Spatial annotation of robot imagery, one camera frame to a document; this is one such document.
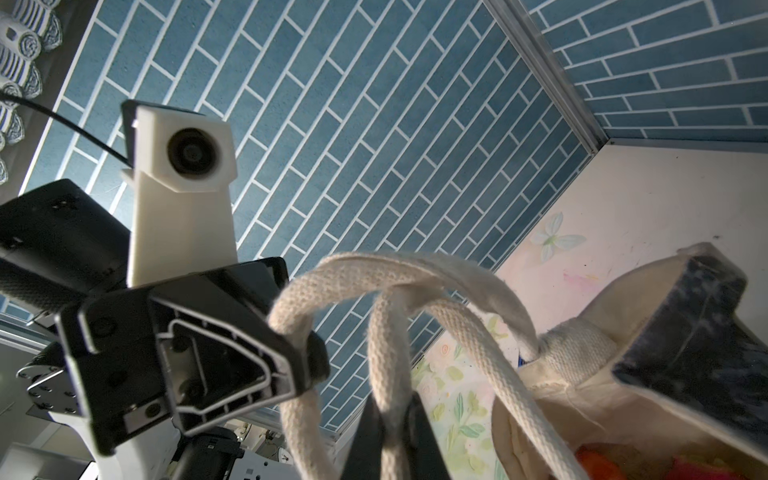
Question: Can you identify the cream canvas tote bag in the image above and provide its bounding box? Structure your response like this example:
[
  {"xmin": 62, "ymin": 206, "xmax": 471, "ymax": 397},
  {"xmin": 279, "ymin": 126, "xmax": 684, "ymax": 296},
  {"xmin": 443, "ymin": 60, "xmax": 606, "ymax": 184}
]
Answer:
[{"xmin": 268, "ymin": 243, "xmax": 767, "ymax": 479}]

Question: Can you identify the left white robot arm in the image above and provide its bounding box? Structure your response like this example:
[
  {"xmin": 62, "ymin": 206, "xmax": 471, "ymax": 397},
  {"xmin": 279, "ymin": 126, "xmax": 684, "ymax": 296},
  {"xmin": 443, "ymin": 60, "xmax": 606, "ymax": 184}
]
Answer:
[{"xmin": 1, "ymin": 180, "xmax": 330, "ymax": 479}]

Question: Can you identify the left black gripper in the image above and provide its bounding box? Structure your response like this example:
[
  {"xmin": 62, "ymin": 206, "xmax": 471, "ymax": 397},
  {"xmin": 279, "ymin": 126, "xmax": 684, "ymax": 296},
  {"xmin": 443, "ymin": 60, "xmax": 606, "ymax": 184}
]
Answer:
[{"xmin": 19, "ymin": 257, "xmax": 330, "ymax": 455}]

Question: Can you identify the right gripper own finger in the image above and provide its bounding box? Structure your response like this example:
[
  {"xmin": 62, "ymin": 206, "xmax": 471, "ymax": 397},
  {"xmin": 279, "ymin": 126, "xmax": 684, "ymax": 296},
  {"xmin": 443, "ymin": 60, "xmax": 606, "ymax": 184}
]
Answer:
[{"xmin": 340, "ymin": 392, "xmax": 450, "ymax": 479}]

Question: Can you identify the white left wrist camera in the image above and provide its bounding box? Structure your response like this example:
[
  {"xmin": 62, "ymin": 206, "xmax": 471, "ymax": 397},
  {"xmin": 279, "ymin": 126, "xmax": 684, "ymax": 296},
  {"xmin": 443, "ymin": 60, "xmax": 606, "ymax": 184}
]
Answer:
[{"xmin": 121, "ymin": 100, "xmax": 237, "ymax": 287}]

